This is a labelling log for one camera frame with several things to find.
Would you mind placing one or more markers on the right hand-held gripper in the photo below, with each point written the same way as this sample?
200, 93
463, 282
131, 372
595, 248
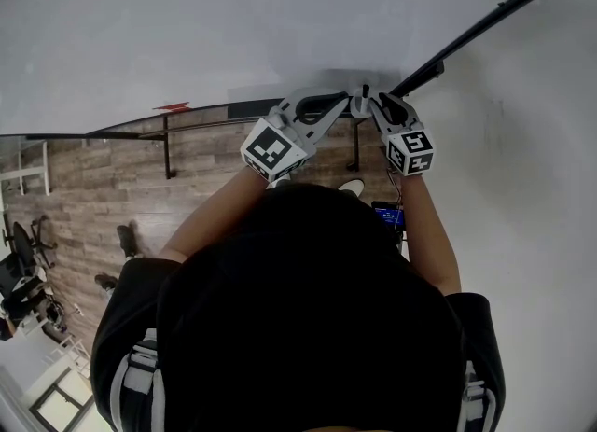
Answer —
410, 152

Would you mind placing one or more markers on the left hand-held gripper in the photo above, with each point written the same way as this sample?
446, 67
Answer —
275, 148

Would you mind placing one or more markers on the black whiteboard marker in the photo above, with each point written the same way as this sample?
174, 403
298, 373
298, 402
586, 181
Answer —
365, 94

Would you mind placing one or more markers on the person's right forearm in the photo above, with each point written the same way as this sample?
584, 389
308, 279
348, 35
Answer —
431, 234

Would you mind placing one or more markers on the person's left forearm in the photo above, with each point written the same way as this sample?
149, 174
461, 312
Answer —
219, 213

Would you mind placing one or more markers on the grey round marker holder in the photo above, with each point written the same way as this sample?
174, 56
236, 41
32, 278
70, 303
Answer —
360, 109

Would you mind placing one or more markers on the black whiteboard stand leg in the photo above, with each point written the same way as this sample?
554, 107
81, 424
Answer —
166, 148

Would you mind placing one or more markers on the person's white shoe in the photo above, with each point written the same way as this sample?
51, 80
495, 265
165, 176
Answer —
352, 186

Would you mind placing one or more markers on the small blue screen device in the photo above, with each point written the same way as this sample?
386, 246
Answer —
388, 216

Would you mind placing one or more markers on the red tape strip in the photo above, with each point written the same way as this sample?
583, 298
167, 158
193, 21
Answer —
172, 106

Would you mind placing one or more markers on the person's black shirt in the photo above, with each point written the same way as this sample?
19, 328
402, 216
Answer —
130, 318

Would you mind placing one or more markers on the black office chair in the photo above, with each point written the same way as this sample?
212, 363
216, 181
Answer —
23, 253

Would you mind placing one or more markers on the white slatted chair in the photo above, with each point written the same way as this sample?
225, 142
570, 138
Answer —
67, 353

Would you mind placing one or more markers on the black framed glass panel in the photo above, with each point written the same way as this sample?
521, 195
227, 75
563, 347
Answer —
58, 404

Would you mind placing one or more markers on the long black frame bar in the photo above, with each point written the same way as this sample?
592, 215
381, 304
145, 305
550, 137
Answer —
476, 31

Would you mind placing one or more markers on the black whiteboard bottom frame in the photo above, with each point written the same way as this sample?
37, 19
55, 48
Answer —
196, 113

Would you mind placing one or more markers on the white metal table frame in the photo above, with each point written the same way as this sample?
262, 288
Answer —
35, 169

